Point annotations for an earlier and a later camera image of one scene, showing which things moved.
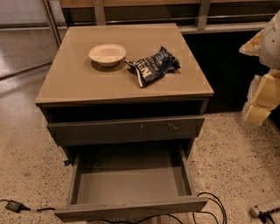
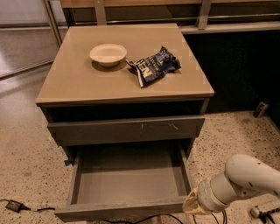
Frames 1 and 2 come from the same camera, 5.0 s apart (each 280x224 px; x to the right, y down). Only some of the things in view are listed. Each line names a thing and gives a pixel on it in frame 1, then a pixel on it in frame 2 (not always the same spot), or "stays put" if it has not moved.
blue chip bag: [155, 66] stays put
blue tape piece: [66, 163] stays put
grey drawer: [115, 183] stays put
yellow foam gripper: [271, 46] → [205, 193]
